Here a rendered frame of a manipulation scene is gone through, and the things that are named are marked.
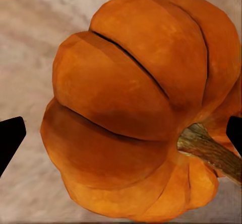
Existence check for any pumpkin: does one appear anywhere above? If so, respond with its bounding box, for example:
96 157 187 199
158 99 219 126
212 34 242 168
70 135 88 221
40 0 242 224

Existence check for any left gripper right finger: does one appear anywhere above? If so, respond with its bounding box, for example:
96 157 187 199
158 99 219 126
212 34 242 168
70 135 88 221
226 116 242 158

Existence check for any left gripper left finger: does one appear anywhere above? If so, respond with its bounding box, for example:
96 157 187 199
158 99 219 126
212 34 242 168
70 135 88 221
0 116 26 177

